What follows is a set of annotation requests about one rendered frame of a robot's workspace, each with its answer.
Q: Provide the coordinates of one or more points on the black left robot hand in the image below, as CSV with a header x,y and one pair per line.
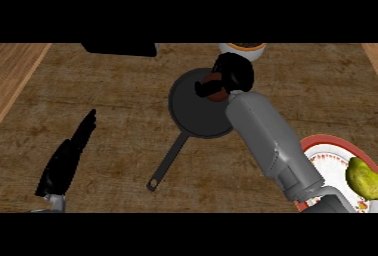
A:
x,y
67,160

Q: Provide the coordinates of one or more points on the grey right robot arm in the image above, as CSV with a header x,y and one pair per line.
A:
x,y
275,146

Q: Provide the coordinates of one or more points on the white cup with brown contents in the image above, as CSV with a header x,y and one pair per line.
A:
x,y
244,50

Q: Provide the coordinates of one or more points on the black appliance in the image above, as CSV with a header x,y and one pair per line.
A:
x,y
120,48

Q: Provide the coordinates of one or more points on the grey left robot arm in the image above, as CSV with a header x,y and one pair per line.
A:
x,y
54,203

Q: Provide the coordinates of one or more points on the dark grey frying pan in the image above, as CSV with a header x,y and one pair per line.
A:
x,y
197,110

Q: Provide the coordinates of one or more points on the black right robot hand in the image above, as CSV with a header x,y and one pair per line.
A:
x,y
238,71

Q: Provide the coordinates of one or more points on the red rimmed white plate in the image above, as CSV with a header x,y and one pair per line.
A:
x,y
330,160

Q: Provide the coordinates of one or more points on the brown cupcake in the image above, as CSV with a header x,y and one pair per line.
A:
x,y
216,87

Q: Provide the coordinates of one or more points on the green pear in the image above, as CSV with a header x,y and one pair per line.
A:
x,y
362,180

